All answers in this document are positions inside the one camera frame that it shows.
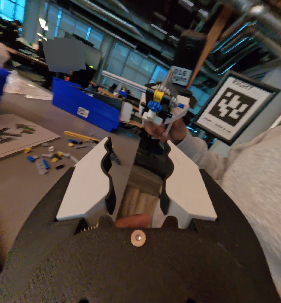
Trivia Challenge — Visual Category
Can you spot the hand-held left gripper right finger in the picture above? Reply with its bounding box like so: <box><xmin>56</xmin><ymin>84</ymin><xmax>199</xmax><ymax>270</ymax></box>
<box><xmin>160</xmin><ymin>140</ymin><xmax>218</xmax><ymax>229</ymax></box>

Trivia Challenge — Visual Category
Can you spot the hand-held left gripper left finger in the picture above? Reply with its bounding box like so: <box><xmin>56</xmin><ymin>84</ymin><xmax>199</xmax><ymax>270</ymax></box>
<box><xmin>56</xmin><ymin>136</ymin><xmax>117</xmax><ymax>223</ymax></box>

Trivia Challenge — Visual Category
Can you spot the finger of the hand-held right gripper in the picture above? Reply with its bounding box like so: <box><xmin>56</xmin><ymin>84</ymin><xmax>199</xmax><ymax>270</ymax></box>
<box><xmin>140</xmin><ymin>92</ymin><xmax>163</xmax><ymax>127</ymax></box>
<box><xmin>165</xmin><ymin>96</ymin><xmax>191</xmax><ymax>125</ymax></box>

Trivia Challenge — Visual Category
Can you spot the lego gear assembly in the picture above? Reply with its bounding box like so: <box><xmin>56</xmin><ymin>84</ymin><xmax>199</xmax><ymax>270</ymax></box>
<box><xmin>144</xmin><ymin>82</ymin><xmax>186</xmax><ymax>125</ymax></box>

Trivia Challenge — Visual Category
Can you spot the long thin grey lego axle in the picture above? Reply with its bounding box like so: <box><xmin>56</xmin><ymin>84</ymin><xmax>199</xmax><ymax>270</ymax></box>
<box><xmin>102</xmin><ymin>71</ymin><xmax>155</xmax><ymax>93</ymax></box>

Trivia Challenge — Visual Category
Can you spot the person's right forearm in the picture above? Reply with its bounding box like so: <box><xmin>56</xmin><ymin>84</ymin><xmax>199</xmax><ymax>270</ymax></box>
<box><xmin>177</xmin><ymin>130</ymin><xmax>231</xmax><ymax>183</ymax></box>

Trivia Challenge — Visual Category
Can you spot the thin grey lego liftarm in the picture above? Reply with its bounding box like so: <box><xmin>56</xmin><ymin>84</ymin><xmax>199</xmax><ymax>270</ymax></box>
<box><xmin>35</xmin><ymin>158</ymin><xmax>48</xmax><ymax>175</ymax></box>

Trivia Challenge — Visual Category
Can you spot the long yellow lego beam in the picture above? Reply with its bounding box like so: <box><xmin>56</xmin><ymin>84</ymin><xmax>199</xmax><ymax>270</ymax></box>
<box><xmin>64</xmin><ymin>130</ymin><xmax>101</xmax><ymax>143</ymax></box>

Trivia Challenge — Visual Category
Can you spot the lego instruction booklet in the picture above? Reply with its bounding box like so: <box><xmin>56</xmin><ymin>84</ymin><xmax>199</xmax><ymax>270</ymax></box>
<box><xmin>0</xmin><ymin>114</ymin><xmax>61</xmax><ymax>164</ymax></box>

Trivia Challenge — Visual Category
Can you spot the person's right hand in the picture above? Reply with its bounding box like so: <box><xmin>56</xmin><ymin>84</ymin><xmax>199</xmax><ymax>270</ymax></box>
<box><xmin>144</xmin><ymin>117</ymin><xmax>187</xmax><ymax>142</ymax></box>

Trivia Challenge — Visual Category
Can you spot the person's left hand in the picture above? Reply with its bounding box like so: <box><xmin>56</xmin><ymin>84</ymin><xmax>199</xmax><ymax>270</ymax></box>
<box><xmin>114</xmin><ymin>213</ymin><xmax>152</xmax><ymax>228</ymax></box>

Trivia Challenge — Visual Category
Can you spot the white cardboard box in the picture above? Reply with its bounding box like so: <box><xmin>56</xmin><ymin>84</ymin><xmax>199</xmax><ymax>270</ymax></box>
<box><xmin>119</xmin><ymin>101</ymin><xmax>134</xmax><ymax>123</ymax></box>

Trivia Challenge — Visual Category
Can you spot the framed marker sign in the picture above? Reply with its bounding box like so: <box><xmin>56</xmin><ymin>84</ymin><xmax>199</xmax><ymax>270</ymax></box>
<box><xmin>193</xmin><ymin>71</ymin><xmax>281</xmax><ymax>145</ymax></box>

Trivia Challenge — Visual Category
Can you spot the person's grey sweatshirt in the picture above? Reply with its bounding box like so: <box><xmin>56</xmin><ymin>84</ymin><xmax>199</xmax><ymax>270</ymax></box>
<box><xmin>212</xmin><ymin>122</ymin><xmax>281</xmax><ymax>303</ymax></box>

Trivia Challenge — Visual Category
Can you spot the metal ceiling pipe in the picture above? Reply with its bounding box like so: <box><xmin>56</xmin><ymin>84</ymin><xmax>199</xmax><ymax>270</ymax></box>
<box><xmin>226</xmin><ymin>0</ymin><xmax>281</xmax><ymax>62</ymax></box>

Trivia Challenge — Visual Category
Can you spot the clear plastic bag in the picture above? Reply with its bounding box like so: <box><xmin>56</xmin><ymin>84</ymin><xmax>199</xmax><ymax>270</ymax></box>
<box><xmin>3</xmin><ymin>71</ymin><xmax>53</xmax><ymax>101</ymax></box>

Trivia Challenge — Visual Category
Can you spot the wooden post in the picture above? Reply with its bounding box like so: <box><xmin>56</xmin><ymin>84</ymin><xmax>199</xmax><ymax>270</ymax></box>
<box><xmin>187</xmin><ymin>3</ymin><xmax>233</xmax><ymax>89</ymax></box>

